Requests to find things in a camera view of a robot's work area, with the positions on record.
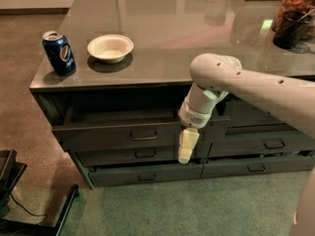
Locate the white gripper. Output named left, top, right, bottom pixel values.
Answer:
left=178, top=83, right=228, bottom=164

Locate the grey drawer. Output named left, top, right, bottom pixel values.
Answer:
left=224, top=98, right=282, bottom=128
left=201, top=155, right=315, bottom=178
left=51, top=106, right=231, bottom=153
left=209, top=131, right=315, bottom=157
left=90, top=163, right=203, bottom=187
left=76, top=145, right=211, bottom=167

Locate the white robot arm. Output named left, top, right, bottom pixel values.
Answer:
left=178, top=53, right=315, bottom=164

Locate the grey drawer cabinet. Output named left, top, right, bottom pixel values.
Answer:
left=31, top=0, right=314, bottom=188

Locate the white paper bowl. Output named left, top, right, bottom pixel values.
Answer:
left=87, top=34, right=134, bottom=64

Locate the dark cup with utensil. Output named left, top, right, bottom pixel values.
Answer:
left=273, top=11, right=312, bottom=49

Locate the blue Pepsi can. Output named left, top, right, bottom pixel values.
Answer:
left=42, top=30, right=76, bottom=76

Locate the clear jar of snacks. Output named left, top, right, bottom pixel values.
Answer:
left=272, top=0, right=315, bottom=40

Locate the black stand base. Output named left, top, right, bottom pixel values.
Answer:
left=3, top=151, right=83, bottom=236

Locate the black cable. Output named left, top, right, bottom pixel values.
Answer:
left=9, top=192, right=48, bottom=218

